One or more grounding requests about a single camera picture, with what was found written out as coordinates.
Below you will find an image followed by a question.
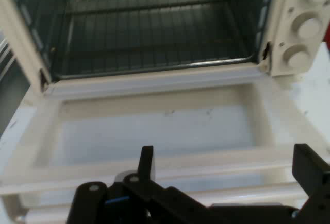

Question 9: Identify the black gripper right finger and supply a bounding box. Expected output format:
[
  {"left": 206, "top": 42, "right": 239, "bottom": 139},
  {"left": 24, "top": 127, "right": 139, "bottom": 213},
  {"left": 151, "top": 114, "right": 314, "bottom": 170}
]
[{"left": 291, "top": 143, "right": 330, "bottom": 224}]

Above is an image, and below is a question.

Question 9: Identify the white glass oven door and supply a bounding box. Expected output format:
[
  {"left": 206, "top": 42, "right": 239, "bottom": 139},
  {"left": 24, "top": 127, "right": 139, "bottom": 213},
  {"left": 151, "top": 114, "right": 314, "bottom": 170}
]
[{"left": 0, "top": 63, "right": 330, "bottom": 196}]

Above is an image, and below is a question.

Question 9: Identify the metal wire oven rack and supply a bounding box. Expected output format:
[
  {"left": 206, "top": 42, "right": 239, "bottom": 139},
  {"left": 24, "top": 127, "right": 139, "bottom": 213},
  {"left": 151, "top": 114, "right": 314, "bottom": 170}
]
[{"left": 53, "top": 1, "right": 255, "bottom": 77}]

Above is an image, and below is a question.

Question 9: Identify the white oven door handle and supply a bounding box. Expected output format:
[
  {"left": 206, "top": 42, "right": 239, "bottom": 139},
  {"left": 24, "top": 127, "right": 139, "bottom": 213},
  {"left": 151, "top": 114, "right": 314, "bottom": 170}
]
[{"left": 15, "top": 166, "right": 314, "bottom": 224}]

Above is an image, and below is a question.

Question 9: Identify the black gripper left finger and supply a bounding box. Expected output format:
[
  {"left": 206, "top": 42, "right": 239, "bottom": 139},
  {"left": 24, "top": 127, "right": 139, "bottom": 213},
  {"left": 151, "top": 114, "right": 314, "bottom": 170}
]
[{"left": 65, "top": 145, "right": 207, "bottom": 224}]

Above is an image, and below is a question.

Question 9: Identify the white toaster oven body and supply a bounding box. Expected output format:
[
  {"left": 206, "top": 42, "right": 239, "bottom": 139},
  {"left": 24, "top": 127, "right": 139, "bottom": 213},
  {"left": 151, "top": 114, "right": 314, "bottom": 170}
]
[{"left": 0, "top": 0, "right": 330, "bottom": 91}]

